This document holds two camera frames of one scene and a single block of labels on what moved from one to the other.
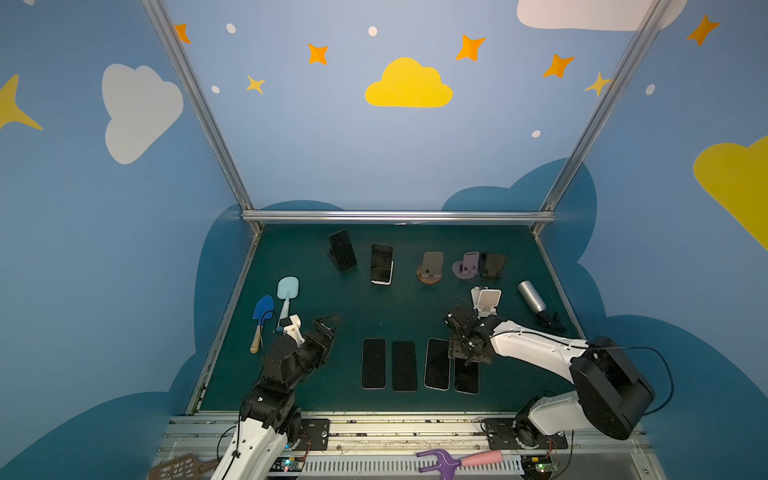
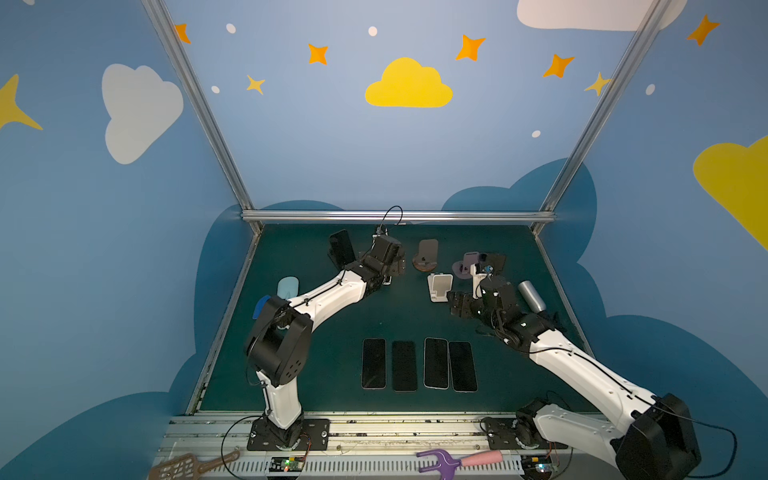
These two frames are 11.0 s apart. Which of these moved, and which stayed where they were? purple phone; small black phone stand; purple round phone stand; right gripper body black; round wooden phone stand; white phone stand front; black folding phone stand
Moved: white phone stand front; right gripper body black; round wooden phone stand
Stayed: purple round phone stand; purple phone; black folding phone stand; small black phone stand
